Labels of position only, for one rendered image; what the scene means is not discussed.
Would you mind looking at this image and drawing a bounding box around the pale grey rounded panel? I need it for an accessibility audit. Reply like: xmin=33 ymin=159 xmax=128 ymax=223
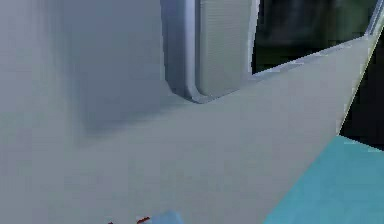
xmin=185 ymin=0 xmax=260 ymax=104

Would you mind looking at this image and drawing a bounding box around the dark window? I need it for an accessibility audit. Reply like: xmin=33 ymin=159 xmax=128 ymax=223
xmin=251 ymin=0 xmax=384 ymax=75

